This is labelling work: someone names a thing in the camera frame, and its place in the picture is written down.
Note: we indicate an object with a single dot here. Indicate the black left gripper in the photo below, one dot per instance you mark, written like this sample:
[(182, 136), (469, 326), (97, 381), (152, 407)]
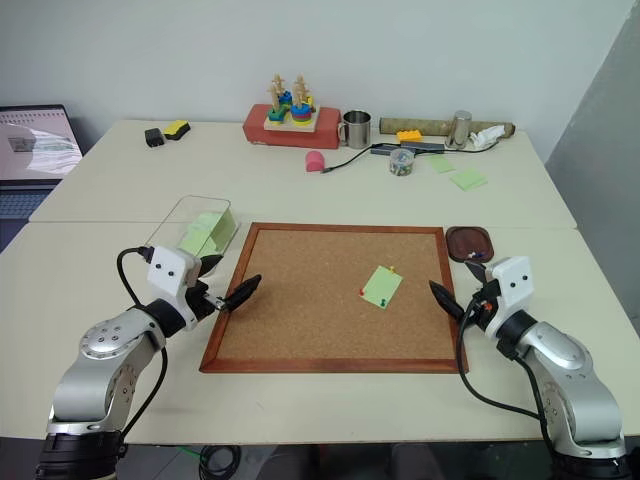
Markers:
[(200, 300)]

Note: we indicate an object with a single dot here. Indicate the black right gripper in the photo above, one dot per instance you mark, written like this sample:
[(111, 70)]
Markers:
[(484, 305)]

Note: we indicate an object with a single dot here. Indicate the light green paper sheet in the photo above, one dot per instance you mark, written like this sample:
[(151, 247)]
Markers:
[(440, 164)]

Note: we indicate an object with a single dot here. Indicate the small glass jar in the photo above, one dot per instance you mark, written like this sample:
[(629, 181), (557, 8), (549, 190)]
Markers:
[(401, 162)]

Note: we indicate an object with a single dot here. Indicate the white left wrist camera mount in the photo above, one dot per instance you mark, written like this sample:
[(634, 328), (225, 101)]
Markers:
[(167, 267)]

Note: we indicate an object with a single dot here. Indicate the yellow toy brick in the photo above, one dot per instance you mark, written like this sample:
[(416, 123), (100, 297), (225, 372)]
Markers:
[(409, 135)]

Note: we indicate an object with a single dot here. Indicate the brown wooden tray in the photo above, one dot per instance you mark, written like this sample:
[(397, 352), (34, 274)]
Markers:
[(462, 240)]

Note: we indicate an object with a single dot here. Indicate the steel tumbler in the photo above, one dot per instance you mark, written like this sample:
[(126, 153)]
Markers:
[(457, 130)]

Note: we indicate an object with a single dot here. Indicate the wood-framed cork board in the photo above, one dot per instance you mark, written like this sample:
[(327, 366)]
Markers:
[(325, 320)]

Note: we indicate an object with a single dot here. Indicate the open laptop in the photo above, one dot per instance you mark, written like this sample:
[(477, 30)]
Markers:
[(35, 145)]

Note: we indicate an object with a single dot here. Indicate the brown cardboard tube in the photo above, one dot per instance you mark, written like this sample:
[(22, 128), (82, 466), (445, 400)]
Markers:
[(430, 125)]

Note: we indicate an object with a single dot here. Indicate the crumpled white paper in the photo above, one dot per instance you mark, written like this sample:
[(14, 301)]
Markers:
[(484, 137)]

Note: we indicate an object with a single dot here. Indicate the grey USB hub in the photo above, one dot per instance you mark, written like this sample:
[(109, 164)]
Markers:
[(425, 146)]

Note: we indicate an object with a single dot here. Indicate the red cardboard box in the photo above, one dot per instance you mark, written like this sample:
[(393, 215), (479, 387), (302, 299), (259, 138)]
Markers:
[(327, 130)]

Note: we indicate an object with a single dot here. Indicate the clear plastic box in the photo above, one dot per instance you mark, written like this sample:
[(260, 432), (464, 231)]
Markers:
[(172, 222)]

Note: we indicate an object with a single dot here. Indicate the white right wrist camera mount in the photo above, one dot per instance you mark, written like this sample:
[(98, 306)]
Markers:
[(512, 280)]

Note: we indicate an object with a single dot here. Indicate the dark USB adapter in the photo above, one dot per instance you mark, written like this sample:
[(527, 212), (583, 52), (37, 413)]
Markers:
[(385, 149)]

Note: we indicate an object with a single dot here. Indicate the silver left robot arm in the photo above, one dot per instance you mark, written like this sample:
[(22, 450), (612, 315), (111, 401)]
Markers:
[(100, 360)]

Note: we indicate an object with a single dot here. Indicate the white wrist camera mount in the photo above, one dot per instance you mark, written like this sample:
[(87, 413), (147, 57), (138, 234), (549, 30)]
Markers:
[(512, 280), (167, 267)]

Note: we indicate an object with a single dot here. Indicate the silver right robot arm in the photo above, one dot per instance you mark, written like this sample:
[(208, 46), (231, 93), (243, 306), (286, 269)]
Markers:
[(565, 370)]

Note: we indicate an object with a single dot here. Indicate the yellow black eraser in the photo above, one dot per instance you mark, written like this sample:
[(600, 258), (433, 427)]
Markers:
[(176, 130)]

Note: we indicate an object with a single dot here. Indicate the large green sticky note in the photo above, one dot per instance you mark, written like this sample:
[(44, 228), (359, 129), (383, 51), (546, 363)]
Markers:
[(468, 179)]

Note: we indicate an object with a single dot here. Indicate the pink rounded block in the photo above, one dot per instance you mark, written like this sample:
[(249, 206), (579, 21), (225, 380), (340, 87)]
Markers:
[(315, 162)]

